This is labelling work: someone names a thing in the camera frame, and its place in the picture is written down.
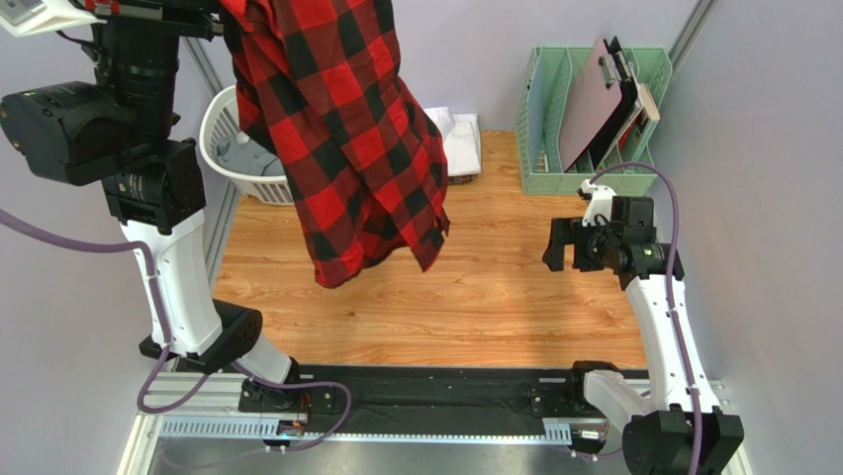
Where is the red black plaid shirt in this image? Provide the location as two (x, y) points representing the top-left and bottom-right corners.
(220, 1), (449, 288)

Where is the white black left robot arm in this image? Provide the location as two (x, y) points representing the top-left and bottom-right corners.
(1, 1), (298, 386)

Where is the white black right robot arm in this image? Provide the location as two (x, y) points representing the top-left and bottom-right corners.
(542, 187), (744, 474)

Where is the black clipboard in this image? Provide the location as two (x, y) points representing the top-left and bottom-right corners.
(588, 36), (639, 169)

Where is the red book in organizer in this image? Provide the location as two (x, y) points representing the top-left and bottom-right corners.
(616, 106), (650, 152)

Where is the white laundry basket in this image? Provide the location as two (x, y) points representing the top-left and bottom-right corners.
(199, 86), (294, 206)

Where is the pink clipboard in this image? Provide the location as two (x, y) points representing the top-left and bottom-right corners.
(557, 40), (620, 172)

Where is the grey shirt in basket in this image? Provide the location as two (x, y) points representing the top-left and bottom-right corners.
(215, 133), (285, 177)

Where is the folded tartan shirt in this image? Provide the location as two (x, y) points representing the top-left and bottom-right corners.
(448, 174), (478, 185)

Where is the green file organizer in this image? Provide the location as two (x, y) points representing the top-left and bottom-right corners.
(515, 40), (673, 196)

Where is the folded white shirt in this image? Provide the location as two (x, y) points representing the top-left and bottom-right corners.
(424, 107), (482, 177)

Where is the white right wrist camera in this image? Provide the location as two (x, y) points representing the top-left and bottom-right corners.
(578, 180), (616, 227)

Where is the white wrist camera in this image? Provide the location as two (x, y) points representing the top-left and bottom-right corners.
(578, 180), (616, 227)
(1, 0), (102, 38)

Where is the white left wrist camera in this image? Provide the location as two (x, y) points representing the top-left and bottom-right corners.
(1, 0), (102, 38)

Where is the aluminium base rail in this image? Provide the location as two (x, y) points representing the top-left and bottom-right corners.
(119, 362), (751, 474)

